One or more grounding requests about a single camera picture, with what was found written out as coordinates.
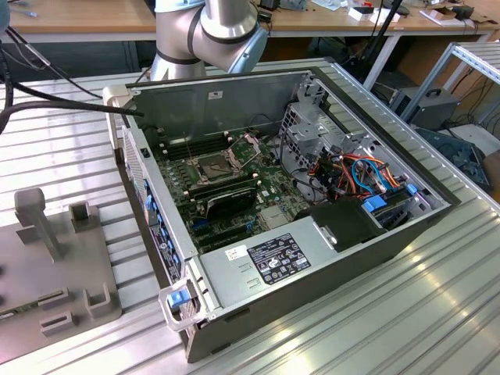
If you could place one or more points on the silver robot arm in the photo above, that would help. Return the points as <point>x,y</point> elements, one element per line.
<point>218,27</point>

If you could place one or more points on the CPU socket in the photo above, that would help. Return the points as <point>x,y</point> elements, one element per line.
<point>213,168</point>

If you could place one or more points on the green motherboard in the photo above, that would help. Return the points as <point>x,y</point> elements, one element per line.
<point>273,187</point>

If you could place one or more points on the black graphics card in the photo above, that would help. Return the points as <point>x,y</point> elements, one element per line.
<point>230,205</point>

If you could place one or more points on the silver chipset heatsink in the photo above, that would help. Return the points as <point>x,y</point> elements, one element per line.
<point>273,218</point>

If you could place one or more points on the black expansion slot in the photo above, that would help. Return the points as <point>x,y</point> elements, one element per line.
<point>222,232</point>
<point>226,242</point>

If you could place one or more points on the blue expansion slot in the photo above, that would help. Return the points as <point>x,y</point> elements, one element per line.
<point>200,223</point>

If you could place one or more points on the silver drive cage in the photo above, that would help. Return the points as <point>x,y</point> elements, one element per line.
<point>308,134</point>

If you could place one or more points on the silver power supply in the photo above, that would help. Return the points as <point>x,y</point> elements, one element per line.
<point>230,281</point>

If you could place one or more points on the white case sticker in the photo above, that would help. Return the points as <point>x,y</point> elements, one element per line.
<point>215,94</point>

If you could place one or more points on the black plastic shroud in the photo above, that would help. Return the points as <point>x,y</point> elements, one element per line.
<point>343,224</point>

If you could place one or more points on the blue disk carrier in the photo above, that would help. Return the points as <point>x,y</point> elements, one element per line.
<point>374,205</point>
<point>411,190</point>

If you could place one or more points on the grey open PC case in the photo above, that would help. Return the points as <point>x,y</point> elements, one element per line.
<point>312,301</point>

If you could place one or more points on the blue case latch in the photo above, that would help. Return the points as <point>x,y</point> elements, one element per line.
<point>177,300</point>

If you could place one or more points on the grey parts rack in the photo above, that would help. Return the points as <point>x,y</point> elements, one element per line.
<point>78,265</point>

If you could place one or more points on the dark teal panel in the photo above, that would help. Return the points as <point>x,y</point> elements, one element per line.
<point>445,144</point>

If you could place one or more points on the grey equipment box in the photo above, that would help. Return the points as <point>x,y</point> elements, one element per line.
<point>435,111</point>

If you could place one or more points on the white box with red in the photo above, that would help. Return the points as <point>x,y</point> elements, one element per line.
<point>359,15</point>

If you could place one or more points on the black stand pole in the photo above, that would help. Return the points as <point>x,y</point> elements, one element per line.
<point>386,19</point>

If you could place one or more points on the wooden desk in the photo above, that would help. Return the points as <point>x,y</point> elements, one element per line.
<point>97,19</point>

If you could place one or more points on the brown cardboard box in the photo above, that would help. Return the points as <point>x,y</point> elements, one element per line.
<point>493,172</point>

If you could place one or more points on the open cardboard box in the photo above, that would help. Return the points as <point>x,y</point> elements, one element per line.
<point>437,16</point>

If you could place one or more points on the small black device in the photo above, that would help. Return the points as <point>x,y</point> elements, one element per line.
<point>465,12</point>

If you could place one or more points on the aluminium profile frame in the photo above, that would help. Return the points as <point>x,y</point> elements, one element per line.
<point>474,54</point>

